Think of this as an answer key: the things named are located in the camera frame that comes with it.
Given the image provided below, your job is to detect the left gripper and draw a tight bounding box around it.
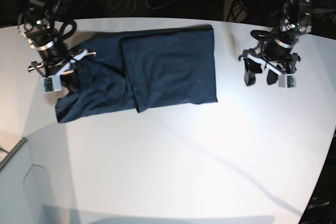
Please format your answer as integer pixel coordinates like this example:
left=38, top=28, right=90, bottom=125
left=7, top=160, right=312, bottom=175
left=238, top=48, right=301, bottom=87

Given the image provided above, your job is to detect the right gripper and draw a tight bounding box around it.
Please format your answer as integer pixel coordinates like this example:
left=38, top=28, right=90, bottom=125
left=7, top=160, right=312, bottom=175
left=27, top=48, right=97, bottom=92

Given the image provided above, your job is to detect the dark blue t-shirt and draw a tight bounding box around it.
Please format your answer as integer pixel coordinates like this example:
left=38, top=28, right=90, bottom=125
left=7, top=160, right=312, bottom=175
left=55, top=25, right=217, bottom=123

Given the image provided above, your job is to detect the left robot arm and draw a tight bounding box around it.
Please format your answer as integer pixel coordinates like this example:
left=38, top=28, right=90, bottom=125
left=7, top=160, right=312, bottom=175
left=238, top=0, right=312, bottom=89

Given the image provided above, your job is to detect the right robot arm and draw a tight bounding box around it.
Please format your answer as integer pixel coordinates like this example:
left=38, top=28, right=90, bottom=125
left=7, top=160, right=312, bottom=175
left=17, top=0, right=96, bottom=93

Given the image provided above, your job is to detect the white storage bin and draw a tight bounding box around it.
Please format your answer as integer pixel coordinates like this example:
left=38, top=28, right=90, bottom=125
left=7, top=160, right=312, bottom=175
left=1, top=131, right=81, bottom=223

